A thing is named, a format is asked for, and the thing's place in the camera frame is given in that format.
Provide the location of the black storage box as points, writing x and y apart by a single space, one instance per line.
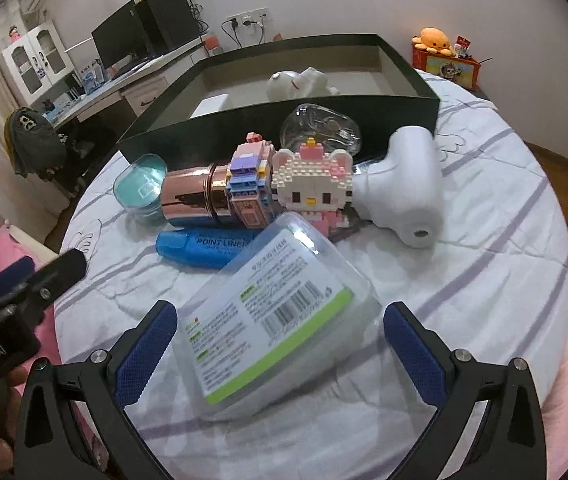
214 125

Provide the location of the orange octopus plush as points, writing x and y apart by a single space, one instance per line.
433 40

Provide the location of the white glass-door cabinet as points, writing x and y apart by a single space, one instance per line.
39 60

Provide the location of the blue white box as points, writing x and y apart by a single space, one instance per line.
94 79

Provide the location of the white plug-in night light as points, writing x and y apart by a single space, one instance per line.
296 84

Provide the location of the white wall power outlet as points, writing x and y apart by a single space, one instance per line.
246 17

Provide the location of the white wall charger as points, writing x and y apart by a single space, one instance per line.
212 105

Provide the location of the black computer monitor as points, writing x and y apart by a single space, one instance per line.
119 35

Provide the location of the black office chair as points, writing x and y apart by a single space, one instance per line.
81 155

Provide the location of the teal container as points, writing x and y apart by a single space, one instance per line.
141 187

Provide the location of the red printed storage box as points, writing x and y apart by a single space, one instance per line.
448 67

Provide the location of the rose gold metal cylinder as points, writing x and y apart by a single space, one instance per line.
191 195

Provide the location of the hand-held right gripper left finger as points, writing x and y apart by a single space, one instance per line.
146 355

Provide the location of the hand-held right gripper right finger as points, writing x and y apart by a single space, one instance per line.
413 355

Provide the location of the white desk with drawers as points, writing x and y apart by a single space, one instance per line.
144 90

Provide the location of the white handheld plastic device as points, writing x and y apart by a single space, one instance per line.
403 185

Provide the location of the blue rectangular case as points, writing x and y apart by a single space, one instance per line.
199 249

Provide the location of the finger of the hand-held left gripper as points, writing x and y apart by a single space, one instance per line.
59 272
9 276

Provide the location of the dark grey jacket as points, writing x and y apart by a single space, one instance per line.
31 140

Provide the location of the black computer tower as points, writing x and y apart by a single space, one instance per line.
170 20

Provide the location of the person's left hand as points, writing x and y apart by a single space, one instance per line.
15 390

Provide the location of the white cat block figure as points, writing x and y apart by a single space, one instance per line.
311 187

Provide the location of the pink purple block house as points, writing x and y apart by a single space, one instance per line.
253 185

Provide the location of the clear plastic box green label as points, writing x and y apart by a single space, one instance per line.
274 310

